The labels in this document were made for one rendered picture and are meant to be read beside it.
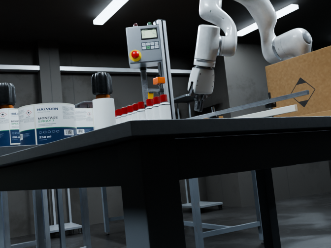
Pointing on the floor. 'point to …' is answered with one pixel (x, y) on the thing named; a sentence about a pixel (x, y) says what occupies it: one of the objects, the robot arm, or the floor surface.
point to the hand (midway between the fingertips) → (198, 106)
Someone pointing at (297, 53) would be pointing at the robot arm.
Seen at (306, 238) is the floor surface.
